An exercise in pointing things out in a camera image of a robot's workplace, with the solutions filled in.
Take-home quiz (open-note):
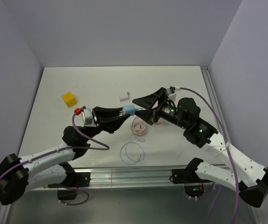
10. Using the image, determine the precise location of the aluminium front rail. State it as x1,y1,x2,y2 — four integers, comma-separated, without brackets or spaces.
26,165,185,192

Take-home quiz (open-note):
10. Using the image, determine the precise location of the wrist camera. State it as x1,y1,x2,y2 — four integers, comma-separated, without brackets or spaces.
166,86,180,101
74,106,94,126

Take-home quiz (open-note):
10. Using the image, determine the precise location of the yellow cube socket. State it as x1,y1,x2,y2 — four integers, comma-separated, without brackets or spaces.
62,91,77,108

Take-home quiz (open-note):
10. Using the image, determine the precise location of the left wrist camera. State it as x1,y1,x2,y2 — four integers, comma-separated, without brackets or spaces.
74,106,94,126

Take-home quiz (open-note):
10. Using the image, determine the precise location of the pink power cord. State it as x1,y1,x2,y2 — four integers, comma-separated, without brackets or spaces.
131,116,148,136

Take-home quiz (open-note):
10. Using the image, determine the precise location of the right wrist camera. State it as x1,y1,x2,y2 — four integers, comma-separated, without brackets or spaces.
166,86,180,101

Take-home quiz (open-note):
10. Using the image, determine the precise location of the aluminium side rail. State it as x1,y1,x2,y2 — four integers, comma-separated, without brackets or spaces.
200,66,231,143

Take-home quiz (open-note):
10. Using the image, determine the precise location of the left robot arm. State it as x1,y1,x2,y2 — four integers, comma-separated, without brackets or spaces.
0,105,136,205

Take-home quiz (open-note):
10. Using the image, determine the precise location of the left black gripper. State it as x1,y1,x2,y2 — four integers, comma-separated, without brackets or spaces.
82,106,130,142

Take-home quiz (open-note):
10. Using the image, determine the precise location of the white charger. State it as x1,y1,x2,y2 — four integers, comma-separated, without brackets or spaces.
117,91,130,102

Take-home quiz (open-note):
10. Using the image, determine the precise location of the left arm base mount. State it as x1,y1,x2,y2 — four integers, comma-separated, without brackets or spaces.
47,172,90,206

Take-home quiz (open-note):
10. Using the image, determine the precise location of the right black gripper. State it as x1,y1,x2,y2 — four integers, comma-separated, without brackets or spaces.
132,87,188,129

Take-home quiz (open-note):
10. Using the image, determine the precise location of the blue charger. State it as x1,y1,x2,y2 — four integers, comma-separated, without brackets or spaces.
119,105,136,116

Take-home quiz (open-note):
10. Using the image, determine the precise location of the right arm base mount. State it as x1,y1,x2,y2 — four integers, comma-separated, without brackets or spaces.
169,168,209,197

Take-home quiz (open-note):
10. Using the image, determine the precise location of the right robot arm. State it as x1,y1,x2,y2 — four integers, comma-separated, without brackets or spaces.
132,87,268,208

